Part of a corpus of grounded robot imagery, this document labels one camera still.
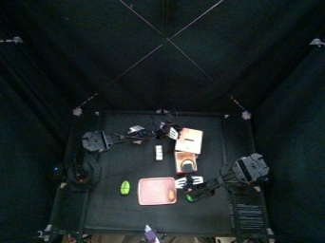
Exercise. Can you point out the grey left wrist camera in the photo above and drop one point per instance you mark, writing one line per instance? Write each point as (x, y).
(136, 129)

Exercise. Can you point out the green oval toy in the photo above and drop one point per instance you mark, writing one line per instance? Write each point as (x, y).
(124, 187)

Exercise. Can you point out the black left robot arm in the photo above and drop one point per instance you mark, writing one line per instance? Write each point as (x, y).
(96, 141)

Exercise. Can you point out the purple and white object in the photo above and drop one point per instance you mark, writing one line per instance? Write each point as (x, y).
(150, 236)

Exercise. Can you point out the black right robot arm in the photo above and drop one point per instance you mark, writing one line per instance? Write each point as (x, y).
(249, 167)

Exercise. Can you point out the pink square tray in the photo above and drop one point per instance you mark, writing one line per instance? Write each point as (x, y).
(154, 191)

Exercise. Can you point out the grey frame clamp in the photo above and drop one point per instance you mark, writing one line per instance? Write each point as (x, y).
(317, 41)
(245, 115)
(16, 40)
(76, 111)

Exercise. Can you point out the green toy pea pod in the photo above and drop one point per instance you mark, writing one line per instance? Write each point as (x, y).
(188, 198)

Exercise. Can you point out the white rectangular block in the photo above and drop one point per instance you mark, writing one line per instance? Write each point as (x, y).
(159, 152)

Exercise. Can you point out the small peach toy piece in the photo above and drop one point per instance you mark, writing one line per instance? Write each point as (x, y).
(136, 142)

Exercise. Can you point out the orange toy food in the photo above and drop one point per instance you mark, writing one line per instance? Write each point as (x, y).
(171, 195)

